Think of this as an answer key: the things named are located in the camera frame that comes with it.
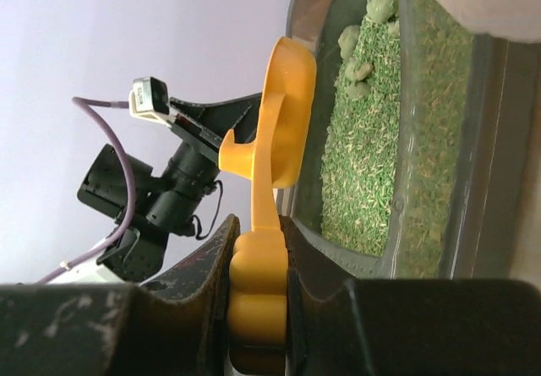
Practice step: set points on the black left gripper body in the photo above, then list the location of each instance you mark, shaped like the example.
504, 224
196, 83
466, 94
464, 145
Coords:
204, 126

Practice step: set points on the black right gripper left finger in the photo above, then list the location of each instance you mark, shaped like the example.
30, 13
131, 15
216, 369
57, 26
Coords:
172, 325

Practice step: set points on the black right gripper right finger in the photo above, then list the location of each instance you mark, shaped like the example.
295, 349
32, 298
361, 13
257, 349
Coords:
341, 325

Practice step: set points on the yellow litter scoop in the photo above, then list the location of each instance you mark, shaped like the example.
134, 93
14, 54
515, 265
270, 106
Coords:
257, 308

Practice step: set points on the dark grey litter box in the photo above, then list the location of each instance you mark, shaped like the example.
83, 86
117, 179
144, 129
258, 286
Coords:
469, 110

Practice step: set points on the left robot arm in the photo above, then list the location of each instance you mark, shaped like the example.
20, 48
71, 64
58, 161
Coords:
146, 210

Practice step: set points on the green cat litter pellets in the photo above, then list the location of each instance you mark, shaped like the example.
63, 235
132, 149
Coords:
359, 159

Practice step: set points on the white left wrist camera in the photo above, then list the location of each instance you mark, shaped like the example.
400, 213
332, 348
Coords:
149, 101

